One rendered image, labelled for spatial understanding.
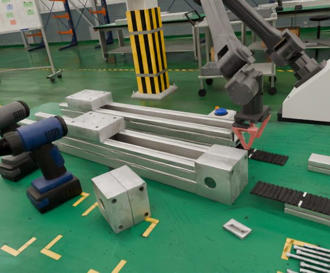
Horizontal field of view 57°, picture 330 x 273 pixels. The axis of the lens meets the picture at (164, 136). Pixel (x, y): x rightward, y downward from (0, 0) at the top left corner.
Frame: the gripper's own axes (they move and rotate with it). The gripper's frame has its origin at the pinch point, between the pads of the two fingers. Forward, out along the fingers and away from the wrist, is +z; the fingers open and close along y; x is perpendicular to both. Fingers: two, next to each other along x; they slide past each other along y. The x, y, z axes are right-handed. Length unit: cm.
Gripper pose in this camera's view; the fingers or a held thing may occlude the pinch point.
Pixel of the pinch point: (252, 140)
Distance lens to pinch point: 90.7
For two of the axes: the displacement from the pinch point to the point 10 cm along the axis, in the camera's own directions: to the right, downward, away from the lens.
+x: 8.1, 1.6, -5.7
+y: -5.8, 4.2, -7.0
